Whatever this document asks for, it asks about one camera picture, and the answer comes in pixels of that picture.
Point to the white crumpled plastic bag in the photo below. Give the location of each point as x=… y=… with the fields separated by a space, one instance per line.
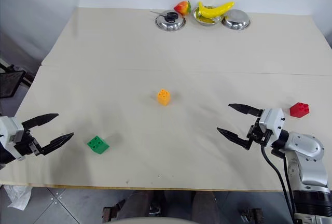
x=18 y=195

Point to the empty steel bowl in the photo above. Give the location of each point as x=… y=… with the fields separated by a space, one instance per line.
x=235 y=21

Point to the small dark metal bracket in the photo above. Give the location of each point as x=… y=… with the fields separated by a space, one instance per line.
x=110 y=212

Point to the steel bowl holding banana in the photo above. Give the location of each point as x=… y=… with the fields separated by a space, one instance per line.
x=206 y=21

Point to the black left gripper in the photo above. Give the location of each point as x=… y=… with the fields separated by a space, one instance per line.
x=28 y=143

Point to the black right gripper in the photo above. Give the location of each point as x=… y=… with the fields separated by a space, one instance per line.
x=256 y=133

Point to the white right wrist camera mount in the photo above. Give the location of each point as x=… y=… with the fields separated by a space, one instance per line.
x=273 y=123

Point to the yellow toy block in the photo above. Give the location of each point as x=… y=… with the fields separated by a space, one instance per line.
x=164 y=98

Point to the green toy block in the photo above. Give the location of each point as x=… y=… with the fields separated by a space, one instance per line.
x=98 y=145

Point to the pale rounded robot body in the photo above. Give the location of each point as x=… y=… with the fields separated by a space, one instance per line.
x=147 y=221

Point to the black metal stand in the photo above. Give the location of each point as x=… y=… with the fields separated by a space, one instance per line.
x=10 y=81

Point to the yellow toy banana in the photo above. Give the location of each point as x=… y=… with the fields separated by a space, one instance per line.
x=215 y=11

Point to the red toy block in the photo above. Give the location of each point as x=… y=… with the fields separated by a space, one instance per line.
x=299 y=110

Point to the red toy peach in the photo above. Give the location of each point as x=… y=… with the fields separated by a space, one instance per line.
x=181 y=8

